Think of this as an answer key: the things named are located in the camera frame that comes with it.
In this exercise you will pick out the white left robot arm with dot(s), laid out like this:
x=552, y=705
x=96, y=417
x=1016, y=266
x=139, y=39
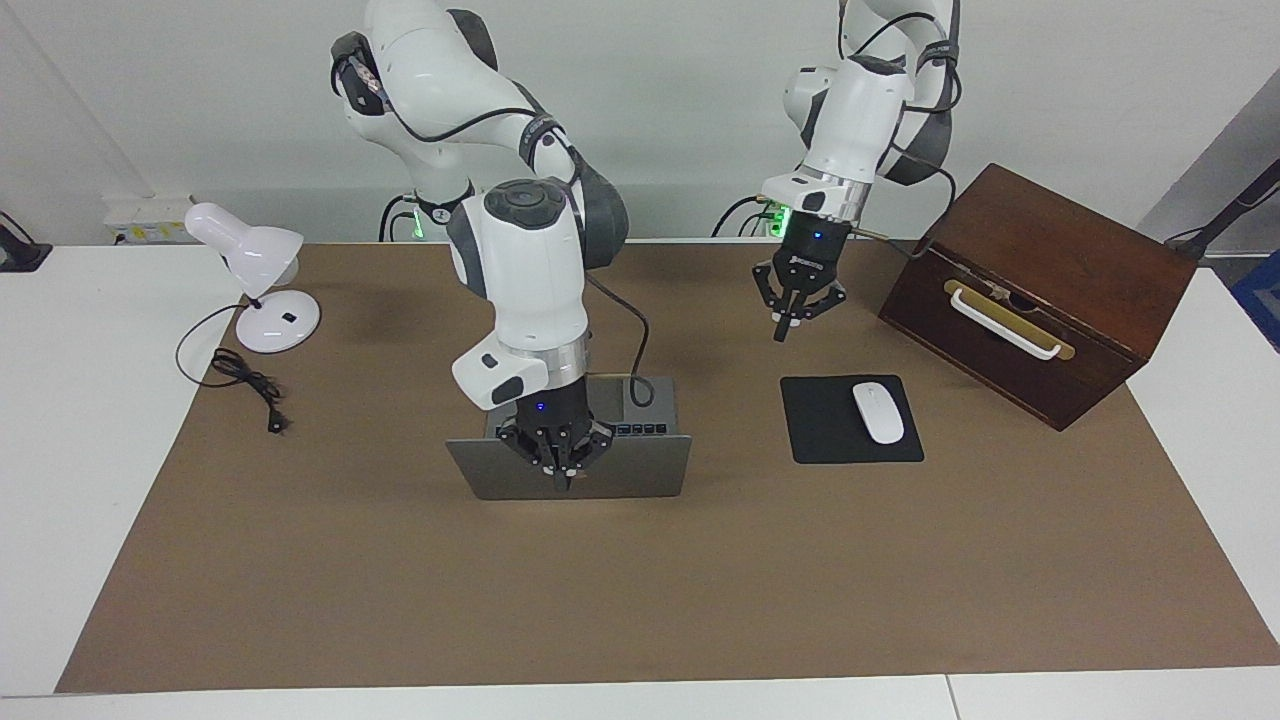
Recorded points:
x=860, y=110

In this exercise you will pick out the blue object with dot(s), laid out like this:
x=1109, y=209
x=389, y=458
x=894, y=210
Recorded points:
x=1262, y=300

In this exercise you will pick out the white computer mouse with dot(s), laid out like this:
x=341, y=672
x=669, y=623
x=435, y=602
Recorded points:
x=878, y=412

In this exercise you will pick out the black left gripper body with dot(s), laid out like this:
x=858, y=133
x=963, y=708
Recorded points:
x=812, y=255

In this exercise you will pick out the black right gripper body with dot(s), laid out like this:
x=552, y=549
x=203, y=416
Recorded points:
x=555, y=415

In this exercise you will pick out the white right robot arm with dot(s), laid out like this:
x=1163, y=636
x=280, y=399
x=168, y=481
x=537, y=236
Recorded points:
x=530, y=270

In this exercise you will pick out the white yellow power strip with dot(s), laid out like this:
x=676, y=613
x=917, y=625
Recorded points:
x=150, y=225

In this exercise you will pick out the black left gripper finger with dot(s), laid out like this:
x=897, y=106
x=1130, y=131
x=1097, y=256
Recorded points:
x=825, y=303
x=770, y=290

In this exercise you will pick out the silver grey laptop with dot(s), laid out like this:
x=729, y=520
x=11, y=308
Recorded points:
x=640, y=470

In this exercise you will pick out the dark brown wooden box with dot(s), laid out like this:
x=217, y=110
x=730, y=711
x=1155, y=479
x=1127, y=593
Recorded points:
x=1050, y=240

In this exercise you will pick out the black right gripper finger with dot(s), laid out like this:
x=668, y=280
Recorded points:
x=530, y=450
x=592, y=448

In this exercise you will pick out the white desk lamp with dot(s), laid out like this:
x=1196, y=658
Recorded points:
x=280, y=325

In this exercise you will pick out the brown table mat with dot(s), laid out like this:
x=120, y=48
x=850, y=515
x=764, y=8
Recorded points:
x=600, y=600

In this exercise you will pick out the black mouse pad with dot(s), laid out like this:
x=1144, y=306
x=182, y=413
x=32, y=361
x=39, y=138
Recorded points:
x=820, y=430

